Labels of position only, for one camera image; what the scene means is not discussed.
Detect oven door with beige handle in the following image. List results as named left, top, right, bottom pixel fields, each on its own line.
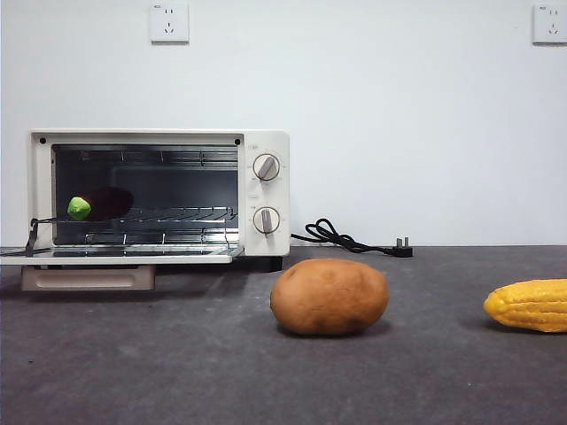
left=0, top=216, right=245, bottom=293

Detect purple eggplant with green stem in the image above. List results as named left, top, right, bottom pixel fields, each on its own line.
left=66, top=186, right=136, bottom=222

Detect beige oven knob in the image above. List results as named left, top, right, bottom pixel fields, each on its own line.
left=252, top=205, right=282, bottom=238
left=252, top=152, right=283, bottom=182

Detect white toaster oven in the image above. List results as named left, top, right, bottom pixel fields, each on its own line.
left=28, top=128, right=292, bottom=274

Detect brown potato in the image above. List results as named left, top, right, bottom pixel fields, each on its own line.
left=270, top=258, right=391, bottom=336

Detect yellow corn cob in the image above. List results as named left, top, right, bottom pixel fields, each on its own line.
left=483, top=279, right=567, bottom=334

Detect metal wire oven rack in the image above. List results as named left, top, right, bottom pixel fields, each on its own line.
left=33, top=205, right=240, bottom=223

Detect black power cord with plug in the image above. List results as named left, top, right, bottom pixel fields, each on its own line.
left=291, top=218, right=416, bottom=259

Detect white wall socket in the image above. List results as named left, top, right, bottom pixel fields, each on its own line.
left=532, top=4, right=567, bottom=46
left=149, top=3, right=190, bottom=46

